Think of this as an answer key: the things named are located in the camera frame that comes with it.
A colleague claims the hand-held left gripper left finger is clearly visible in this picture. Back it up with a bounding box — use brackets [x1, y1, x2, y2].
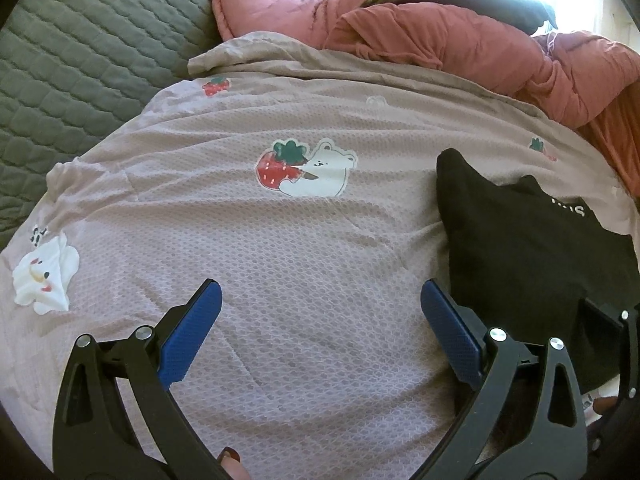
[51, 279, 236, 480]

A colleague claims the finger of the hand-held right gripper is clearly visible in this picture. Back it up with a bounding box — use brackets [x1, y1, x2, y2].
[580, 297, 640, 401]

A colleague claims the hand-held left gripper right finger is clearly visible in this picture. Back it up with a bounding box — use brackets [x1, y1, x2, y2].
[415, 278, 588, 480]

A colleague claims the black sweater with orange cuffs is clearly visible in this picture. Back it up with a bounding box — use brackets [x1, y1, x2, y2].
[436, 148, 640, 394]

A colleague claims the pink strawberry bear print blanket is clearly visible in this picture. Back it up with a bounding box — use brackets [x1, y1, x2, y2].
[0, 31, 640, 480]

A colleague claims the person's foot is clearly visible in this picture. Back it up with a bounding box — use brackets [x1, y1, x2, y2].
[216, 447, 253, 480]

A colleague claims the grey quilted cover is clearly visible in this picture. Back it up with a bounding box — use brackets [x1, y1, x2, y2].
[0, 0, 346, 241]

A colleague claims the pink ruffled comforter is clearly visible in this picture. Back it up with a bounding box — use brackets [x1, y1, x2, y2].
[211, 0, 640, 202]

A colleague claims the dark striped pillow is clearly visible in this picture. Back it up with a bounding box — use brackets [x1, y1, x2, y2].
[345, 0, 559, 32]

